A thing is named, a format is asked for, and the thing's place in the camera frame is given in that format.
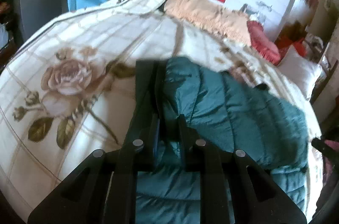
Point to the red clothes pile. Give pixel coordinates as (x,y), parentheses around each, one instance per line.
(291,35)

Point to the beige frilled pillow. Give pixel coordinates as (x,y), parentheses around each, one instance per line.
(212,18)

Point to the white pillow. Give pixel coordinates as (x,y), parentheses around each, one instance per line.
(300,71)

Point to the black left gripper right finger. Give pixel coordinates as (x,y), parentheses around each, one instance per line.
(233,188)

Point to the dark green puffer jacket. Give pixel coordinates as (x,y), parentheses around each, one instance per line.
(231,116)

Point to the red frilled pillow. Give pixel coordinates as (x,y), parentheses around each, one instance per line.
(267,49)

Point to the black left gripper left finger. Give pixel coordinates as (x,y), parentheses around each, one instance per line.
(102,189)

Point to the floral cream bed quilt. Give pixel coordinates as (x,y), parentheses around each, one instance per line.
(67,92)

